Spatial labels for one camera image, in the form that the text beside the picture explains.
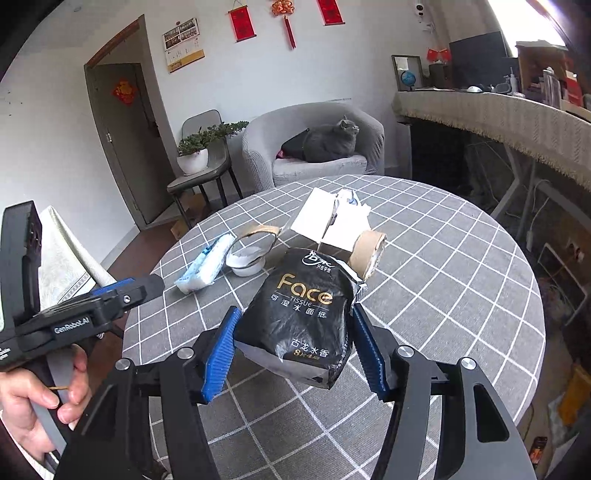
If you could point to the black computer tower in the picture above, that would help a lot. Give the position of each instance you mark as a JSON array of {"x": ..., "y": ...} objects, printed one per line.
[{"x": 436, "y": 152}]

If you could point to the grey armchair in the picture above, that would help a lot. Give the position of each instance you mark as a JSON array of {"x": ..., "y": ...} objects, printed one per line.
[{"x": 263, "y": 147}]

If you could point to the grey dining chair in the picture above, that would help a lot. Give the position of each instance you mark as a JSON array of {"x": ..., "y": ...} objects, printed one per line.
[{"x": 217, "y": 161}]

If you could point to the potted plant white pot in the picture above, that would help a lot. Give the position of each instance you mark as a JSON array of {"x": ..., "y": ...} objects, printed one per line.
[{"x": 194, "y": 161}]

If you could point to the wooden shelf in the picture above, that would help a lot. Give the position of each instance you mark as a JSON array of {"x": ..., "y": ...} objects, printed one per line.
[{"x": 535, "y": 64}]

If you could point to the red knot ornament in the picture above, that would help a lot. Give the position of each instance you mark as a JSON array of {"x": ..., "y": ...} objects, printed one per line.
[{"x": 282, "y": 9}]

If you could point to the red hanging scroll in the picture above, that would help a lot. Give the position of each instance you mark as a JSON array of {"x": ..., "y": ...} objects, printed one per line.
[
  {"x": 330, "y": 11},
  {"x": 242, "y": 23}
]

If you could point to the clear plastic wrapper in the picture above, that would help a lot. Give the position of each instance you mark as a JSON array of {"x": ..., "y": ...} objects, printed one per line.
[{"x": 346, "y": 196}]

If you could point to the person's left hand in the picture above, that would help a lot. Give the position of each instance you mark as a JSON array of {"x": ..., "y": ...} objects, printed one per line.
[{"x": 21, "y": 392}]

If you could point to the pink cloth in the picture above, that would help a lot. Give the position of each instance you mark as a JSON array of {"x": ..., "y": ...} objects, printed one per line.
[{"x": 285, "y": 155}]

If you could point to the wall calendar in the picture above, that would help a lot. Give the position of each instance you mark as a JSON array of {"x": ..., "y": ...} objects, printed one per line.
[{"x": 184, "y": 46}]

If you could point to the black cushion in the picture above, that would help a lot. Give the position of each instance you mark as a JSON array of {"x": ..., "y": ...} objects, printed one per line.
[{"x": 293, "y": 145}]

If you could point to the small blue globe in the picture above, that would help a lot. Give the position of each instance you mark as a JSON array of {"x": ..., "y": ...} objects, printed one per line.
[{"x": 408, "y": 78}]

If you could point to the brown box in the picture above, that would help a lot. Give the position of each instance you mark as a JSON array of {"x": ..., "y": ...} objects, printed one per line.
[{"x": 439, "y": 76}]

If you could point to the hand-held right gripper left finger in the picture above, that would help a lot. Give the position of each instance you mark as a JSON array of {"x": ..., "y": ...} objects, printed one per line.
[{"x": 221, "y": 353}]

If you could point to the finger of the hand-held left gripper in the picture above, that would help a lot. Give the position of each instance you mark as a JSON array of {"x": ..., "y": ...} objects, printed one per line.
[{"x": 138, "y": 291}]

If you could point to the brown tape roll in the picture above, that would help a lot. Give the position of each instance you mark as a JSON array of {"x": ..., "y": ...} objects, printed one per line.
[{"x": 364, "y": 254}]

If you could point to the picture frame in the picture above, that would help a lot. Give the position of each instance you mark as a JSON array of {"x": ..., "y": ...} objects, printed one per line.
[{"x": 406, "y": 62}]

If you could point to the blue white tissue packet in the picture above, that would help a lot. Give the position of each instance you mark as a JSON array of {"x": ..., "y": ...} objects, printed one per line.
[{"x": 203, "y": 267}]

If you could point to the round table with checked cloth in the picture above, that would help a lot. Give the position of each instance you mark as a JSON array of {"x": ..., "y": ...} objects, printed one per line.
[{"x": 438, "y": 286}]

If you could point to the cardboard box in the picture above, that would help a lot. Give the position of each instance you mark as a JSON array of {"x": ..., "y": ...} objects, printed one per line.
[{"x": 184, "y": 221}]

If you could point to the white folded paper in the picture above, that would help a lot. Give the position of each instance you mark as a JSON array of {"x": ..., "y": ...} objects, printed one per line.
[{"x": 348, "y": 226}]

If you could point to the desk with beige fringed cloth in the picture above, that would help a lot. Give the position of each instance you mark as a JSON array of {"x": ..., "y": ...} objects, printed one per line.
[{"x": 508, "y": 120}]

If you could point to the beige patterned cloth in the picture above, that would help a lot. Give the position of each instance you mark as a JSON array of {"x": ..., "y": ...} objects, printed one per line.
[{"x": 64, "y": 258}]

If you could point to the black monitor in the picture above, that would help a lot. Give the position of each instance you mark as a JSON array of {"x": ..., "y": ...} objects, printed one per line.
[{"x": 480, "y": 60}]

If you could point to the red door decoration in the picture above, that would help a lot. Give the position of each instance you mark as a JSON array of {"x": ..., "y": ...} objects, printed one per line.
[{"x": 123, "y": 92}]

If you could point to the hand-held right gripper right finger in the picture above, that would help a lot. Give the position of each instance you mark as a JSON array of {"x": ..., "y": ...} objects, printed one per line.
[{"x": 369, "y": 355}]

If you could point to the black tissue packet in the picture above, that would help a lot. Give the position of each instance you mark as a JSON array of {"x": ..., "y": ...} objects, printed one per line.
[{"x": 300, "y": 318}]

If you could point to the grey cat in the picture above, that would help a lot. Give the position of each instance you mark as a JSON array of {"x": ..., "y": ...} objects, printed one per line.
[{"x": 328, "y": 143}]

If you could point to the white tape roll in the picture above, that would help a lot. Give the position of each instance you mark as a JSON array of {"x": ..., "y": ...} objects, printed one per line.
[{"x": 244, "y": 265}]

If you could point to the brown door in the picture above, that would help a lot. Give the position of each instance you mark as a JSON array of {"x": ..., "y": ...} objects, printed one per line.
[{"x": 129, "y": 157}]

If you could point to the white security camera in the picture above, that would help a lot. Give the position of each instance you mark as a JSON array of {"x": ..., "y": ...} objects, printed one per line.
[{"x": 421, "y": 14}]

